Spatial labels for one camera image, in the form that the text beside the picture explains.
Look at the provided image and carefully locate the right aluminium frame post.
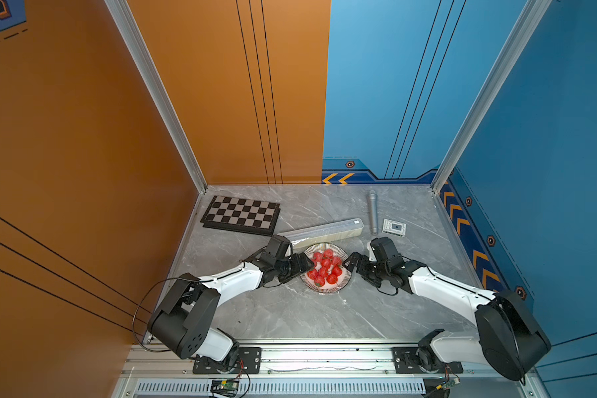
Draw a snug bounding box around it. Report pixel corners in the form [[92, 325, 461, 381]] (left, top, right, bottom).
[[431, 0, 552, 194]]

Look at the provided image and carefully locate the black white chessboard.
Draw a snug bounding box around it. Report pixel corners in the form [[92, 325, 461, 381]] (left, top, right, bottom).
[[201, 196, 280, 236]]

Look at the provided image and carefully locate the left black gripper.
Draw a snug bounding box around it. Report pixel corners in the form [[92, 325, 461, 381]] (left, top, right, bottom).
[[274, 251, 316, 283]]

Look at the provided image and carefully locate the right green circuit board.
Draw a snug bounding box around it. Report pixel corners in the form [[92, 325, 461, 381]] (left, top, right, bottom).
[[424, 377, 461, 398]]

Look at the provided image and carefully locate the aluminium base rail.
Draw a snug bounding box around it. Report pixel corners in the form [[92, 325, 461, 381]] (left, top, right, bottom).
[[112, 339, 549, 397]]

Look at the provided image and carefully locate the aluminium frame post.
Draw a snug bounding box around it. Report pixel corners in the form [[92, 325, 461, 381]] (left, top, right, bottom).
[[431, 0, 552, 194], [104, 0, 207, 195]]

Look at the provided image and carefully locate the silver microphone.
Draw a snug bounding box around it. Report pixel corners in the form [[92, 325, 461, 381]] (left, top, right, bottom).
[[367, 190, 378, 235]]

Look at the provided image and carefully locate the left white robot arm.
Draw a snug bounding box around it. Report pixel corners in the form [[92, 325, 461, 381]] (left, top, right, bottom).
[[147, 235, 314, 371]]

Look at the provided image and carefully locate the left aluminium frame post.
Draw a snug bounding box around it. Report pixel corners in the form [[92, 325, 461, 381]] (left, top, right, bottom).
[[104, 0, 207, 195]]

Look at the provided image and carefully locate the green circuit board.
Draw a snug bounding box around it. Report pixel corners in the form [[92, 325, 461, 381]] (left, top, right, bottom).
[[209, 379, 240, 398], [424, 377, 461, 398]]

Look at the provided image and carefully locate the left green circuit board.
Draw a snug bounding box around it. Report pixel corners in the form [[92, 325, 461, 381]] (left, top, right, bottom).
[[209, 379, 240, 398]]

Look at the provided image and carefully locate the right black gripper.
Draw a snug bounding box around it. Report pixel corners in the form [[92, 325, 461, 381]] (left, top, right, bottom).
[[339, 252, 390, 287]]

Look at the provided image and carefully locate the small white digital timer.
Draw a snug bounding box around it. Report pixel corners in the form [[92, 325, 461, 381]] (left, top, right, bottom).
[[382, 219, 406, 237]]

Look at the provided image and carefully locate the patterned plate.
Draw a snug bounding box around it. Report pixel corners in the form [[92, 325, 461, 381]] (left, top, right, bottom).
[[298, 242, 355, 295]]

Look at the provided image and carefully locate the cream plastic wrap dispenser box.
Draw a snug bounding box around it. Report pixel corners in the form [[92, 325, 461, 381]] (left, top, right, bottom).
[[280, 218, 364, 250]]

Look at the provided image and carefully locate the red strawberries pile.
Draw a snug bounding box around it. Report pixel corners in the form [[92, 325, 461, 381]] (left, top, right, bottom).
[[305, 248, 346, 289]]

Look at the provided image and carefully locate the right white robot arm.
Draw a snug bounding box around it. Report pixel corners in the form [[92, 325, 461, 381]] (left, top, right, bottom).
[[343, 237, 552, 381]]

